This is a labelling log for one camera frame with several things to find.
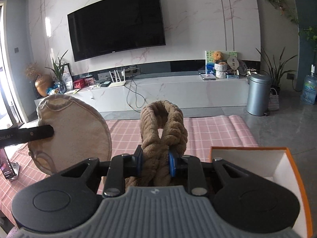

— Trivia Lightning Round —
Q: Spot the hanging ivy plant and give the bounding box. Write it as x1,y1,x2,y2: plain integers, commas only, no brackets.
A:
265,0,316,52

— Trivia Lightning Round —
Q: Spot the orange cardboard box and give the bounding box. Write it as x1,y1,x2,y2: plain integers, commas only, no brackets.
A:
210,147,313,237

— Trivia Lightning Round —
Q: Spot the blue water jug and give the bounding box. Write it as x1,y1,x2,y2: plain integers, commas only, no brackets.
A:
300,64,317,105

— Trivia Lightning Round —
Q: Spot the red gift box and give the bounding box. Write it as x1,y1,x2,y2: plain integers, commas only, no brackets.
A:
73,79,85,89

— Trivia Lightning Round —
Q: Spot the white wifi router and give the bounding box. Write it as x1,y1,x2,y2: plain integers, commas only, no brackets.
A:
109,70,126,88

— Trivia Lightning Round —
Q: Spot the green potted plant left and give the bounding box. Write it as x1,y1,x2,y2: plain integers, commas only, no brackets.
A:
47,50,68,94

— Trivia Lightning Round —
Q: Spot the white ceramic cups stack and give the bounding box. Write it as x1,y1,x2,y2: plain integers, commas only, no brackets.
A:
214,62,228,79

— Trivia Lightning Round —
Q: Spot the white marble TV cabinet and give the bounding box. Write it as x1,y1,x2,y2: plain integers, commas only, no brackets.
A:
34,72,250,113

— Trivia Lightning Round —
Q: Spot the pink checked tablecloth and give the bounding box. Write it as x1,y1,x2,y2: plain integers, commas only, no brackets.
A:
1,115,258,222

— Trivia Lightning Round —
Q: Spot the black wall television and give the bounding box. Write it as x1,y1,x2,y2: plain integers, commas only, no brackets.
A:
68,0,166,61

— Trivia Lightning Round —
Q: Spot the brown fluffy scarf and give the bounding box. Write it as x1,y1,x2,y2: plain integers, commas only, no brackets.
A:
125,101,188,188

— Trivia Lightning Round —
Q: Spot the beige round cushion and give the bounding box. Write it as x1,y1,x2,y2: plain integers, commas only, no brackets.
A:
28,94,112,175

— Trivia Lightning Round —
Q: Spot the golden vase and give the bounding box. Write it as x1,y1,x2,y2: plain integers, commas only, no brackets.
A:
35,74,53,97

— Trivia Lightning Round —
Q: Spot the white round hand fan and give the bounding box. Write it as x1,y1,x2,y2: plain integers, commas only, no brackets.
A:
227,55,240,75

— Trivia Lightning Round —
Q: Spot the black power cable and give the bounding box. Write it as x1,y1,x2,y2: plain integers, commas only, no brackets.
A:
125,75,148,113

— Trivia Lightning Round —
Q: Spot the grey metal trash bin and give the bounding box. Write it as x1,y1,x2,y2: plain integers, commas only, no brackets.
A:
246,74,271,117

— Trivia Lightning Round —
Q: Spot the woven basket bag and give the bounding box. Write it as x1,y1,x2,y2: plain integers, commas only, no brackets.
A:
268,88,279,111

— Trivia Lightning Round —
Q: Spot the tall leafy floor plant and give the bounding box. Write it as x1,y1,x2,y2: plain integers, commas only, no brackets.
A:
256,47,297,95

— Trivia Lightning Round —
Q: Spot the brown teddy bear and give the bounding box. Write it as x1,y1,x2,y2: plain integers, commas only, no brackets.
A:
212,51,223,63

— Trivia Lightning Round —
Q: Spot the smartphone on stand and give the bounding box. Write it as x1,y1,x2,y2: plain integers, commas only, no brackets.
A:
0,148,20,182

